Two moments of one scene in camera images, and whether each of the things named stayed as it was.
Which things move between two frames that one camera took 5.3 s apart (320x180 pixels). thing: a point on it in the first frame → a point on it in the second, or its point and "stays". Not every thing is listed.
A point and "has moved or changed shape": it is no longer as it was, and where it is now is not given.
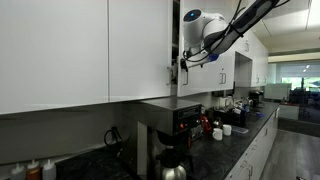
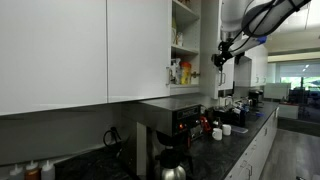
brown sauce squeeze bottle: x=34 y=171 stays
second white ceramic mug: x=227 y=129 stays
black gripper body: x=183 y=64 → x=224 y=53
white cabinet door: x=140 y=49 stays
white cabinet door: x=198 y=80 has moved or changed shape
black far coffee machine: x=256 y=98 stays
